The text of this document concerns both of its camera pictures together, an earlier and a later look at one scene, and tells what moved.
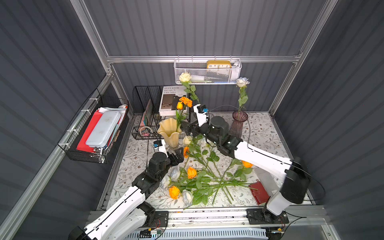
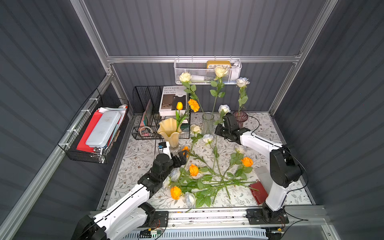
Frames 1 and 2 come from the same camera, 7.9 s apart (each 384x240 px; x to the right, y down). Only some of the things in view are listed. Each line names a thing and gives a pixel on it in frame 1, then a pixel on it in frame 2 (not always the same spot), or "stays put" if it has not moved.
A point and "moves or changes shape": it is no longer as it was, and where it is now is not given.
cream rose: (187, 140) → (220, 72)
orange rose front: (174, 192) stays put
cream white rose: (185, 78) stays put
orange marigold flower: (186, 101) moves or changes shape
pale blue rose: (242, 82) stays put
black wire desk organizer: (146, 101) stays put
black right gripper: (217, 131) → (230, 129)
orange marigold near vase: (186, 152) stays put
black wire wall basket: (95, 132) stays put
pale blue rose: (174, 172) → (223, 109)
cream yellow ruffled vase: (170, 131) stays put
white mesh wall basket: (207, 71) stays put
